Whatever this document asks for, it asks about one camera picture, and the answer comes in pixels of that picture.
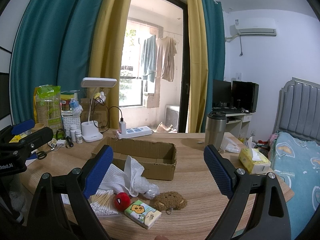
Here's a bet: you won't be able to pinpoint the cotton swab bag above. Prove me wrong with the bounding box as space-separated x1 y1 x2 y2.
89 189 119 217

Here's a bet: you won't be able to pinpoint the white paper towel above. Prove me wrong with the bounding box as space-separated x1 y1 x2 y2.
98 155 144 197

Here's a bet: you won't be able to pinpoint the bubble wrap bundle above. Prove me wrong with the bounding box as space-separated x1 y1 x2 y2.
132 176 160 199

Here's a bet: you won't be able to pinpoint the brown plush bear toy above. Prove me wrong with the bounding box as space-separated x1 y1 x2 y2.
151 191 188 215

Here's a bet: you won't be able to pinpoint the stacked brown paper cups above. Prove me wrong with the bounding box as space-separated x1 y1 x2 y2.
31 123 45 133

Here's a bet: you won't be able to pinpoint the yellow wet wipes pack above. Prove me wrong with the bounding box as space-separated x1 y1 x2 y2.
9 133 27 143

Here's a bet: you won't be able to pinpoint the green paper cup package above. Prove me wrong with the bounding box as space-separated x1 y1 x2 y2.
33 85 62 137

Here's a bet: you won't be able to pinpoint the white perforated basket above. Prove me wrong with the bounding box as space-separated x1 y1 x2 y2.
62 116 81 136

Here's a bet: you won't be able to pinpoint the white pill bottle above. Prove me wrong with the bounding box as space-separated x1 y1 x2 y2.
75 129 83 144
69 125 77 142

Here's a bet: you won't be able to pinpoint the yellow tissue pack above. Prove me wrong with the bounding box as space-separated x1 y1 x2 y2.
239 137 271 174

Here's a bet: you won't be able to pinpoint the white desk lamp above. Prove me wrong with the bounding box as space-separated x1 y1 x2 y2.
80 77 118 143

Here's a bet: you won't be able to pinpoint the blue patterned bedspread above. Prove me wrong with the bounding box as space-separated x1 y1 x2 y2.
268 132 319 239

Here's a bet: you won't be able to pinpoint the red spider plush ball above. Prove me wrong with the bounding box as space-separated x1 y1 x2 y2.
114 192 131 212

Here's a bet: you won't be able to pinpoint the clear plastic bag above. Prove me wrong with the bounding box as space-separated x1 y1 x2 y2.
220 135 242 153

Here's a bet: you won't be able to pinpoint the cartoon tissue pack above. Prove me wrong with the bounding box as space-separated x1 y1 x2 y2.
124 200 162 229

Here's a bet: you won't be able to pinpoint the white computer desk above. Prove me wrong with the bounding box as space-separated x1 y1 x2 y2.
225 112 253 138

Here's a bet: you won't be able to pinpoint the teal curtain left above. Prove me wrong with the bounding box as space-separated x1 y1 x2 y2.
10 0 103 124

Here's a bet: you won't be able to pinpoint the teal curtain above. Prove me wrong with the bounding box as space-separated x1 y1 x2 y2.
10 0 103 124
201 0 225 132

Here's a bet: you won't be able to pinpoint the white power strip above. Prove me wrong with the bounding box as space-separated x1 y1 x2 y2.
114 126 153 139

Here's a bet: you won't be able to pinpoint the steel travel tumbler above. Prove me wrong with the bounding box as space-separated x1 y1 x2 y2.
204 111 227 150

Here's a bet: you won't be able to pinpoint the grey padded headboard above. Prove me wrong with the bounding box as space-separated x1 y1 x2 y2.
273 77 320 144

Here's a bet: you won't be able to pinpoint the open cardboard box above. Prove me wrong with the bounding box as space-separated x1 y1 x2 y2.
92 137 177 181

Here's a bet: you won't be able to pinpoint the yellow curtain left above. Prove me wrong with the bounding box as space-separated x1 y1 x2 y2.
88 0 136 130

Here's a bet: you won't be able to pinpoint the yellow curtain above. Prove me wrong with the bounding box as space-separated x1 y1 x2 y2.
187 0 208 133
88 0 136 130

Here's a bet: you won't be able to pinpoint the black computer monitor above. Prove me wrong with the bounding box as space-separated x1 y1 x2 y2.
212 80 259 114

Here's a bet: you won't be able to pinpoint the hanging blue shirt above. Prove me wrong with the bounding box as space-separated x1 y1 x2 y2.
141 35 156 82

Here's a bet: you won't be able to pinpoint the hanging beige shirt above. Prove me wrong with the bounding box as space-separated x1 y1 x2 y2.
156 36 177 82

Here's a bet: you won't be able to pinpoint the yellow curtain right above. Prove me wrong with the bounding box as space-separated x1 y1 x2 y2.
187 0 208 133

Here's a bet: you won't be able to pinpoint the white air conditioner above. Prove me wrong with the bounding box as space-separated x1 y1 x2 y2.
235 17 277 36

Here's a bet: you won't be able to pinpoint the teal curtain right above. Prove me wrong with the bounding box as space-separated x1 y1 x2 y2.
201 0 225 132

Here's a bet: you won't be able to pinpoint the black handled scissors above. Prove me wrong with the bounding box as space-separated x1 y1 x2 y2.
36 146 57 160

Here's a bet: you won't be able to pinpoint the white charger with black cable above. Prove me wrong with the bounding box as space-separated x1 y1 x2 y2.
90 97 127 135

